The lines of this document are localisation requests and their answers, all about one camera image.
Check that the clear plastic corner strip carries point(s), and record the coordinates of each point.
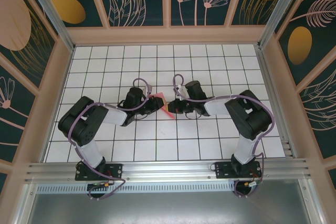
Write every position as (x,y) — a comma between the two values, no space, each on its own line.
(52,16)

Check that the wall panel with pink leaves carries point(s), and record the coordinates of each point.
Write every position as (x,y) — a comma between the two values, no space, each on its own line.
(320,103)

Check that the yellow power connector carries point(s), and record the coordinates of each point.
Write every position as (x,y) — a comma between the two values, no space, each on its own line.
(105,184)
(248,183)

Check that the aluminium corner post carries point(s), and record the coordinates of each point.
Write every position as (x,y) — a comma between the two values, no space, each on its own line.
(275,11)

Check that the wall panel peach circle gold lines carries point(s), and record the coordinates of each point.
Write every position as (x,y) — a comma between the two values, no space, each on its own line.
(15,24)

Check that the wall panel with orange ellipse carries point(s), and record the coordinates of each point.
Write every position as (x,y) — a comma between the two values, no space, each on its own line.
(68,9)

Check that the long aluminium mounting rail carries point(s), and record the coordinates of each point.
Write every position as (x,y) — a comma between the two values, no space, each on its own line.
(168,171)

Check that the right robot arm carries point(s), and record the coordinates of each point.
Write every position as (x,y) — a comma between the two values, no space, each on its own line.
(249,116)

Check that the pink paper sheet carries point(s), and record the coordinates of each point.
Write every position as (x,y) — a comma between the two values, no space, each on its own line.
(170,113)

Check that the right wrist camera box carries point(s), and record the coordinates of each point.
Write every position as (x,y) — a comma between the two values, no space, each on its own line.
(182,92)

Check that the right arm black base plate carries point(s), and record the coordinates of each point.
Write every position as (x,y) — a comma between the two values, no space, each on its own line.
(223,172)

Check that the wall panel single flower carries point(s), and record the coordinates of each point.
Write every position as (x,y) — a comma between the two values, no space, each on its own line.
(13,103)

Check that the aluminium side rail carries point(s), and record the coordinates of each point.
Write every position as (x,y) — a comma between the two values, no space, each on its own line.
(273,103)

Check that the wall panel orange ellipse feather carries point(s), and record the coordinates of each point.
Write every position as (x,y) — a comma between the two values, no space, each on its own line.
(302,45)

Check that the grey metal sheet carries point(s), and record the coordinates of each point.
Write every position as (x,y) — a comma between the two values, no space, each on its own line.
(168,208)

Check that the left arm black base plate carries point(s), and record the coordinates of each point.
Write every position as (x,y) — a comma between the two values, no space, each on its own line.
(115,171)

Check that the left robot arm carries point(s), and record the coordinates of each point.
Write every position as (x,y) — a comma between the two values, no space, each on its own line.
(78,127)

